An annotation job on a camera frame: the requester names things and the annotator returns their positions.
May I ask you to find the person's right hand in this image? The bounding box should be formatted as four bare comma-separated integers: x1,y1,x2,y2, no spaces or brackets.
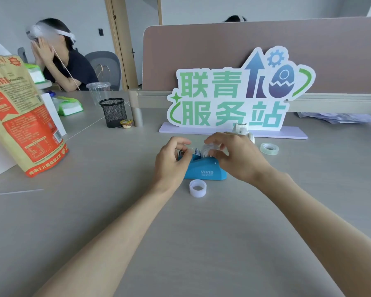
204,132,276,186

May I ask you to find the person's left hand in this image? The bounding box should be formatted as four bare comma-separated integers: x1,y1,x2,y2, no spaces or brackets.
154,137,194,194

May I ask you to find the clear tape roll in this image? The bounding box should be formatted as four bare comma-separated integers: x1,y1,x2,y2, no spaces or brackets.
260,143,280,156
200,143,221,159

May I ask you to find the blue tape dispenser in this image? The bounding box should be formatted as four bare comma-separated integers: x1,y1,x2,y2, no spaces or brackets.
176,148,228,181

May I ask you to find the person's left forearm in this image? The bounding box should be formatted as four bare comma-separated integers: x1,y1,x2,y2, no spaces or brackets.
33,186,180,297

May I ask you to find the person's right forearm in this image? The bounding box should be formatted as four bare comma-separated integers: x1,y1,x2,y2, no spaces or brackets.
253,169,371,297

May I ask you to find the small white tape dispenser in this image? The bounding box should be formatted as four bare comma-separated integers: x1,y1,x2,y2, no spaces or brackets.
231,123,256,144

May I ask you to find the green and white standing sign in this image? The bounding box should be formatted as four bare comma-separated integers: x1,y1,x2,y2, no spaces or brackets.
158,46,317,140

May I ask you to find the black mesh pen holder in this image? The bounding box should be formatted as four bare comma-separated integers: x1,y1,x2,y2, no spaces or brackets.
99,98,128,129

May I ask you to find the brown desk divider panel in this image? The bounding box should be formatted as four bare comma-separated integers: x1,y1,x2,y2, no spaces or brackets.
142,16,371,95

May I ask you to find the clear plastic cup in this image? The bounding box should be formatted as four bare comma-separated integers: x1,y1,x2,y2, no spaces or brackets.
86,82,112,106

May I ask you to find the grey office chair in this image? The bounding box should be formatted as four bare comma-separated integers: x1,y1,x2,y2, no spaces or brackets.
84,51,122,91

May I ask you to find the pile of white papers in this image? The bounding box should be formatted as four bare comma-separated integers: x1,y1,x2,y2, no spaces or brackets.
296,112,371,125

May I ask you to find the green wet wipes pack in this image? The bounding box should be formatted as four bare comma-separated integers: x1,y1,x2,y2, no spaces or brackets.
52,96,84,117

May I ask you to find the kraft and red snack bag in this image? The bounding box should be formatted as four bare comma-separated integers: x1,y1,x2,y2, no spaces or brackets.
0,54,69,178

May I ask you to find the white headset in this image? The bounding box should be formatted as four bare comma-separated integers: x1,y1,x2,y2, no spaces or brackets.
26,25,77,44

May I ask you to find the white tape core ring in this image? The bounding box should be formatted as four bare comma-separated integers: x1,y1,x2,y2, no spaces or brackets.
189,179,207,198

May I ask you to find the metal divider post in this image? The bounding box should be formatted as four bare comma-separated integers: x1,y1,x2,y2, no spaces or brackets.
133,106,144,127

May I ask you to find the wooden door frame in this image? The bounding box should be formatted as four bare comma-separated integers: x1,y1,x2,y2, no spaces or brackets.
104,0,163,91

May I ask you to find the white headset cable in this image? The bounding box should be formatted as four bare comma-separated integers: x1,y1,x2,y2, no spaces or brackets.
52,46,81,91

